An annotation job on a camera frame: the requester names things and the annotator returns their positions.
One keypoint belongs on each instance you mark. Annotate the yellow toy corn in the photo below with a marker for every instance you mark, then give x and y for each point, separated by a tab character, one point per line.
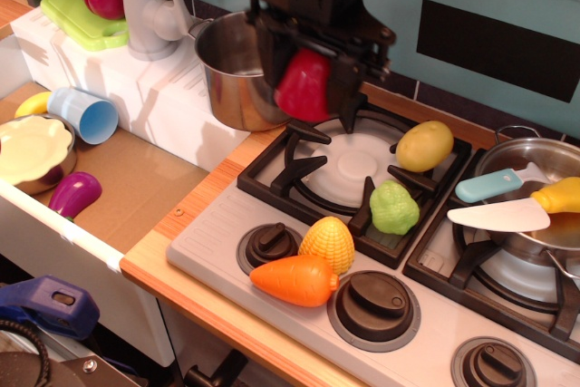
330	239

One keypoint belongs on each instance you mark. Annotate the purple toy eggplant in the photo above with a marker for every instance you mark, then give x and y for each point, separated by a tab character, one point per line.
74	194

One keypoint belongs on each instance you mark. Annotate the cream scalloped plate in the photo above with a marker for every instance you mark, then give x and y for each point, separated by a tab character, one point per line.
29	149

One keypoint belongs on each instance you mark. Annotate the shallow steel pan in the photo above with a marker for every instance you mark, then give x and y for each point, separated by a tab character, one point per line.
557	245

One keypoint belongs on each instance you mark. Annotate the grey toy stove top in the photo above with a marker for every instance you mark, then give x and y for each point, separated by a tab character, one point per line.
300	343

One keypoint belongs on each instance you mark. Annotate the teal cabinet panel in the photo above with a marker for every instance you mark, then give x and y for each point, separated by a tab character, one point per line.
516	56

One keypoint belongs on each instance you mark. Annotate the white toy sink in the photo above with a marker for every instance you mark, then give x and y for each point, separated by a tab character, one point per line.
166	138

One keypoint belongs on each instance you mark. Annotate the green toy lettuce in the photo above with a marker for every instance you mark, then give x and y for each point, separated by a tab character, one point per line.
394	211

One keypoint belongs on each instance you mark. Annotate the yellow toy potato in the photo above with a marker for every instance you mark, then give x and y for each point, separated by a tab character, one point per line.
424	146

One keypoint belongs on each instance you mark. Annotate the left stove knob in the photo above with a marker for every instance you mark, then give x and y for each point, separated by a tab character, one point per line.
266	243

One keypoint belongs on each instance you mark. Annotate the light blue plastic cup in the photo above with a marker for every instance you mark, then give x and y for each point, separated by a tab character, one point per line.
93	119

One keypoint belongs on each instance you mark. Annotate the right black burner grate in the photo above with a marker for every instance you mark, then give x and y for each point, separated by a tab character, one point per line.
551	324

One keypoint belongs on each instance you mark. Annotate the stove knob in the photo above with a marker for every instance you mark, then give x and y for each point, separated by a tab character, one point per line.
374	312
266	243
489	361

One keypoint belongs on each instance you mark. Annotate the tall steel pot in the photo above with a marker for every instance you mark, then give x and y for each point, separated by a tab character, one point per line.
239	96

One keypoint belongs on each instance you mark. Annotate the yellow toy banana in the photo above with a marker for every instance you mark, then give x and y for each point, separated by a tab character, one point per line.
36	104

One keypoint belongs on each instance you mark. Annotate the middle stove knob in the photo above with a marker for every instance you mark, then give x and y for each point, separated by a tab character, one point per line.
374	312

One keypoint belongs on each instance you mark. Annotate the right stove knob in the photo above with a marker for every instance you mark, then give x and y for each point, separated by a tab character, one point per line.
489	361

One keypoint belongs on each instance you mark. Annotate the orange toy carrot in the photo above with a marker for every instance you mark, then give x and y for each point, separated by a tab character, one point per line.
303	280

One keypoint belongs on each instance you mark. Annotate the green cutting board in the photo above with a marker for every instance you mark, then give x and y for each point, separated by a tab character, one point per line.
92	32

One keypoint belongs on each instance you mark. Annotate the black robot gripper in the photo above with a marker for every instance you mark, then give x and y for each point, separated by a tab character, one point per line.
343	31

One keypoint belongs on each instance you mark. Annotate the white toy knife yellow handle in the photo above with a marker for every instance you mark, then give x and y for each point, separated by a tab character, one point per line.
525	214

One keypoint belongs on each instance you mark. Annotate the grey toy faucet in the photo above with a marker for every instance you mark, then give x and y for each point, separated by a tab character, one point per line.
155	27

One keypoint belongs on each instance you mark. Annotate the blue clamp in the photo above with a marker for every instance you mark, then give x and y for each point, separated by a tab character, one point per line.
52	304

